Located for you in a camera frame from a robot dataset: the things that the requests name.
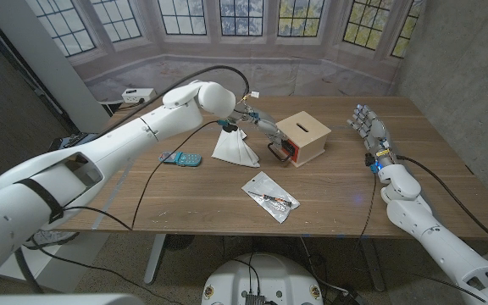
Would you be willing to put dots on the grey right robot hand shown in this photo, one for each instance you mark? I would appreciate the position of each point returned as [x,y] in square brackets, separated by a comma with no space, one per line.
[375,131]

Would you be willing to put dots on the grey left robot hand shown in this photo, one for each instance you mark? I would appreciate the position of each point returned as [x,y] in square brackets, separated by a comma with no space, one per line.
[267,126]

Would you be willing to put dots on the wooden box with slot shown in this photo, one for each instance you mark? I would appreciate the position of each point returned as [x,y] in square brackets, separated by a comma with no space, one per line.
[317,143]

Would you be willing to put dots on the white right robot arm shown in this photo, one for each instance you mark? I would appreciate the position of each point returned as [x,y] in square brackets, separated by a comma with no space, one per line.
[434,233]

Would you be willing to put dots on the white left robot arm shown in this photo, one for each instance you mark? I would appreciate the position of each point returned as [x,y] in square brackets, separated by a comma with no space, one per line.
[112,148]

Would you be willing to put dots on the white folded tissue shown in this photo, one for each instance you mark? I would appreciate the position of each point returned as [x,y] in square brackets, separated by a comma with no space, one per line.
[235,150]

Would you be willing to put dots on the clear blister pack with screwdriver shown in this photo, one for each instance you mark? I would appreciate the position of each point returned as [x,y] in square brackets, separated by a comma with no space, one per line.
[269,190]

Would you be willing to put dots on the teal phone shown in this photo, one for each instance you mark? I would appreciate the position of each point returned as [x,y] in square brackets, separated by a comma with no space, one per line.
[182,159]

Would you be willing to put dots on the printed window backdrop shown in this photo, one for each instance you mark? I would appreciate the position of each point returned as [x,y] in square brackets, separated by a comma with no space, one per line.
[295,76]

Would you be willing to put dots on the white power strip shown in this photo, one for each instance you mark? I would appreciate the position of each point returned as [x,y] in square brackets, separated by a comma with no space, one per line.
[138,95]

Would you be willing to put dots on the grey table leg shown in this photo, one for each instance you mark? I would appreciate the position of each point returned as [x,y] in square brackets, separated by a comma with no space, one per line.
[154,258]
[372,264]

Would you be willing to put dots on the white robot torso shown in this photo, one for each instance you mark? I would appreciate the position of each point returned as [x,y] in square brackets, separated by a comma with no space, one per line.
[265,275]

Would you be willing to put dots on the blue round stool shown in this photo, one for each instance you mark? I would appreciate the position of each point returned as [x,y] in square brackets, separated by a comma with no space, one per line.
[89,137]

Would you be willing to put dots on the black remote control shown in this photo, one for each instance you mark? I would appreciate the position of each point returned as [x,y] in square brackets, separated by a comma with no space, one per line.
[74,140]

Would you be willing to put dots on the black blue right wrist camera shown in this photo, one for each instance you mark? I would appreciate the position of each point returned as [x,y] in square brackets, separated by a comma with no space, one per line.
[373,164]

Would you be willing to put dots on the black teal left wrist camera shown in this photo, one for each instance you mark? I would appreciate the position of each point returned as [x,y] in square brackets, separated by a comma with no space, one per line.
[228,126]

